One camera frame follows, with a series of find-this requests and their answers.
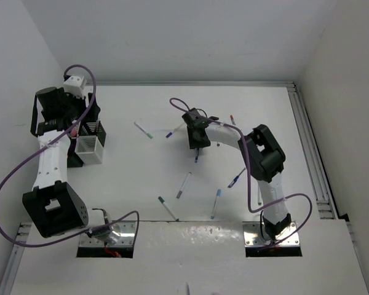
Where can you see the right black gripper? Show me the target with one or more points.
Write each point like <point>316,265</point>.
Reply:
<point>195,144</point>

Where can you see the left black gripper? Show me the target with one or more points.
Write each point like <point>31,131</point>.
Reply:
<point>64,97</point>

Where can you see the crimson clear pen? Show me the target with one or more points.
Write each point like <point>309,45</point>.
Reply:
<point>73,138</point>

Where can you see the blue clear pen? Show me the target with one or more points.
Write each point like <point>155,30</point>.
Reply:
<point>196,156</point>

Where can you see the red clear pen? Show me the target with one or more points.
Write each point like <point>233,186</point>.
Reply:
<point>232,120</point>

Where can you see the mint cap white marker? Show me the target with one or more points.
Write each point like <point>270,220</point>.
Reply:
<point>148,134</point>

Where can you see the grey tip white marker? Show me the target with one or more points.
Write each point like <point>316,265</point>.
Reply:
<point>183,185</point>

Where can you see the dark blue pen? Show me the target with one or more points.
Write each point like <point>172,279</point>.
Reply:
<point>236,178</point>

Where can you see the light blue cap marker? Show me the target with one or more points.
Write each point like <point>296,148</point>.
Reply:
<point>218,194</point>

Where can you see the green cap white marker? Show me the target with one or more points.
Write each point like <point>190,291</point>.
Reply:
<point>259,200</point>

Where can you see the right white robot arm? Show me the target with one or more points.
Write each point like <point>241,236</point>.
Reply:
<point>263,157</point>

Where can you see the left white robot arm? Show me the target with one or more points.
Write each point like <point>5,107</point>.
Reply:
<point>52,204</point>

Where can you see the purple cap white marker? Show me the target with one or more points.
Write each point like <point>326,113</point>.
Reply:
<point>170,133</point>

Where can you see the black and white pen organizer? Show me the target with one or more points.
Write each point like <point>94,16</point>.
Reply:
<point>90,145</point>

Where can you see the teal cap white marker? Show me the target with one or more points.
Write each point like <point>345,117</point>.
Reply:
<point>164,204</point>

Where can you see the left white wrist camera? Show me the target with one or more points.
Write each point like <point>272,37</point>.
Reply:
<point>75,84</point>

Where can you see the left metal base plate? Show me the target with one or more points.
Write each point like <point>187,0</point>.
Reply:
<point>120,235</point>

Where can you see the metal base plate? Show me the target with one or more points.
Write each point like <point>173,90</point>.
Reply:
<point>120,235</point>
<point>254,237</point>

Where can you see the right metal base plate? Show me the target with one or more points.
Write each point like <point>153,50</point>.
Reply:
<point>254,237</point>

